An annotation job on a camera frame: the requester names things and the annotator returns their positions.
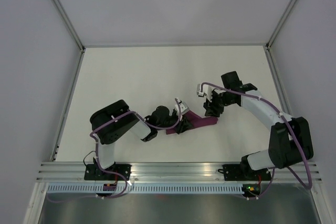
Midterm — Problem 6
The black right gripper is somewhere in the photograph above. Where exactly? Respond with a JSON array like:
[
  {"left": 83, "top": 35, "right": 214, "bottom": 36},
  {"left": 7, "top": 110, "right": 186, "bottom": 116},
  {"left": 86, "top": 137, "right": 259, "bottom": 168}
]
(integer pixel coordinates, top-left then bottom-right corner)
[{"left": 203, "top": 90, "right": 235, "bottom": 118}]

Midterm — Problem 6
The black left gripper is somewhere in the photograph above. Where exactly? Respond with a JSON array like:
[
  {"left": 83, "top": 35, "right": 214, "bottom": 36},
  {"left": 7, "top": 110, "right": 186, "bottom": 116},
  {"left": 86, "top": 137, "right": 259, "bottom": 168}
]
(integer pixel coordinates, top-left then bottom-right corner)
[{"left": 157, "top": 112, "right": 193, "bottom": 135}]

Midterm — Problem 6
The purple cloth napkin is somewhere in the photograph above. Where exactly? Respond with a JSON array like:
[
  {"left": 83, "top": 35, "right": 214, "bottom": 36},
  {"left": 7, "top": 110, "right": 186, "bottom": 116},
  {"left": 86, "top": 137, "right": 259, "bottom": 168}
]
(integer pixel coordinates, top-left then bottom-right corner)
[{"left": 165, "top": 111, "right": 218, "bottom": 135}]

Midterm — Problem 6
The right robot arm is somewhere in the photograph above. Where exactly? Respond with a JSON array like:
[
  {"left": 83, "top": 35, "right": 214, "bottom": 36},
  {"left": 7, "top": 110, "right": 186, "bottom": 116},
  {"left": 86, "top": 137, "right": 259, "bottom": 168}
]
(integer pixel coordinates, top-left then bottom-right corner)
[{"left": 197, "top": 71, "right": 314, "bottom": 179}]

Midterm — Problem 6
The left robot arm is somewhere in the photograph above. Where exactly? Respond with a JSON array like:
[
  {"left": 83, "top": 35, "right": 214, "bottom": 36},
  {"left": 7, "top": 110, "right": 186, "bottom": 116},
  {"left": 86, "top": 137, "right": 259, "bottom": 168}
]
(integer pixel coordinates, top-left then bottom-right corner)
[{"left": 90, "top": 99, "right": 193, "bottom": 180}]

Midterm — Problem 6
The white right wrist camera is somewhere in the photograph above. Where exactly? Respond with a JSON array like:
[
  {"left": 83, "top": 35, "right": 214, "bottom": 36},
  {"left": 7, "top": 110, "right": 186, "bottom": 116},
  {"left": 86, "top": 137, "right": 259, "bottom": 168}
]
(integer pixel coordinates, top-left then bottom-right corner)
[{"left": 196, "top": 82, "right": 215, "bottom": 102}]

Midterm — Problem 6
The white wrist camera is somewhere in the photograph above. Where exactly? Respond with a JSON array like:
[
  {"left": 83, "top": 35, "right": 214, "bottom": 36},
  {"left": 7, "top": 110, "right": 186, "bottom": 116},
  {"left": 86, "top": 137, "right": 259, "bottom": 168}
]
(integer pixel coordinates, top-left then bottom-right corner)
[
  {"left": 175, "top": 98, "right": 190, "bottom": 116},
  {"left": 196, "top": 82, "right": 215, "bottom": 102}
]

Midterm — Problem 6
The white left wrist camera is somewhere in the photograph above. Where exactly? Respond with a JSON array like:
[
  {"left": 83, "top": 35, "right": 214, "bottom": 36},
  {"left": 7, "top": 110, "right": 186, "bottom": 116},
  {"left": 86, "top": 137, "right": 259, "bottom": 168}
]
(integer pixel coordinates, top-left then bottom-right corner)
[{"left": 175, "top": 98, "right": 190, "bottom": 116}]

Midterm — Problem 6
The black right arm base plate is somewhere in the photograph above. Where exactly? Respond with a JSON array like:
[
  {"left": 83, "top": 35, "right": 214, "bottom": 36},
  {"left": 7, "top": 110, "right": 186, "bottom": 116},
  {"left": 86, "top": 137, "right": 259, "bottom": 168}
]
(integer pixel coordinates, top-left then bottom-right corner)
[{"left": 217, "top": 164, "right": 271, "bottom": 182}]

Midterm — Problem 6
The white slotted cable duct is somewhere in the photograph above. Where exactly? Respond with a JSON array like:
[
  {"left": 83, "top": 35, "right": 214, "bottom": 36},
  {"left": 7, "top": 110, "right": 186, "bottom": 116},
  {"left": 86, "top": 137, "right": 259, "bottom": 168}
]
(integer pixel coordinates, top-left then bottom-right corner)
[{"left": 47, "top": 183, "right": 244, "bottom": 194}]

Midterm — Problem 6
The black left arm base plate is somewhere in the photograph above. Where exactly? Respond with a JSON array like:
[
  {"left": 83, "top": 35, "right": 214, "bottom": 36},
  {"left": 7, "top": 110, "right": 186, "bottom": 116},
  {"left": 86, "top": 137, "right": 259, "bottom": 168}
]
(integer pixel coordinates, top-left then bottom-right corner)
[{"left": 84, "top": 164, "right": 131, "bottom": 181}]

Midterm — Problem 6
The aluminium frame rail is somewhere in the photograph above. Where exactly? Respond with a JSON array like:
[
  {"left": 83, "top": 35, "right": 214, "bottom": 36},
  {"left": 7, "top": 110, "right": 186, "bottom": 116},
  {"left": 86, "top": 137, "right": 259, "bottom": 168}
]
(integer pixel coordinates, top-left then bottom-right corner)
[{"left": 35, "top": 162, "right": 322, "bottom": 184}]

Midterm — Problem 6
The right aluminium frame post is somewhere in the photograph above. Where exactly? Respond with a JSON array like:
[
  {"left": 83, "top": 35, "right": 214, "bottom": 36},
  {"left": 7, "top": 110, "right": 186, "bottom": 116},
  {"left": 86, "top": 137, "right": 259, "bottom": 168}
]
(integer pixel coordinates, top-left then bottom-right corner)
[{"left": 265, "top": 0, "right": 298, "bottom": 50}]

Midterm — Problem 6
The aluminium frame post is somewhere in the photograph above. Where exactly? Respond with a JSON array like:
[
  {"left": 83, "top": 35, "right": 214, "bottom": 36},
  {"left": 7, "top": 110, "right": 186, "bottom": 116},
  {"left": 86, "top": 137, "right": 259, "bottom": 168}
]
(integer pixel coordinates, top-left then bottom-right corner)
[
  {"left": 265, "top": 0, "right": 298, "bottom": 50},
  {"left": 51, "top": 0, "right": 85, "bottom": 52}
]

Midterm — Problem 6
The left aluminium frame post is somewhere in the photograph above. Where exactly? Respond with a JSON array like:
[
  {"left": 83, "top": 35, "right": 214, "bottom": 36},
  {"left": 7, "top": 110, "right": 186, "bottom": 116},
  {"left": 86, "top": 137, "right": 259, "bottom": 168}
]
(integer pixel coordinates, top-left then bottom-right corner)
[{"left": 51, "top": 0, "right": 85, "bottom": 52}]

